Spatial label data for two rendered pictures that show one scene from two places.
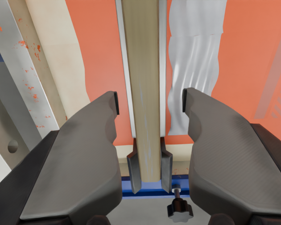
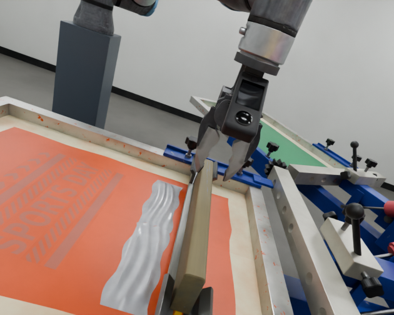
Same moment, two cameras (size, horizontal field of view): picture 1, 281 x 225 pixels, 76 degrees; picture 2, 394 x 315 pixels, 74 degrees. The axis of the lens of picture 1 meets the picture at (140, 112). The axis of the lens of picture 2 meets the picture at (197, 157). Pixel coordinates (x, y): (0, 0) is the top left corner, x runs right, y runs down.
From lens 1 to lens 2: 38 cm
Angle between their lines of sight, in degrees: 32
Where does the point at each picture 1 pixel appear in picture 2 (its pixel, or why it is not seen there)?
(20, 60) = (267, 247)
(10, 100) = not seen: outside the picture
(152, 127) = (204, 179)
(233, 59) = (132, 208)
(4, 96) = not seen: outside the picture
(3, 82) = not seen: outside the picture
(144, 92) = (205, 190)
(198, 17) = (151, 234)
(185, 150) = (172, 175)
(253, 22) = (117, 220)
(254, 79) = (120, 194)
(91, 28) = (219, 255)
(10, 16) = (266, 265)
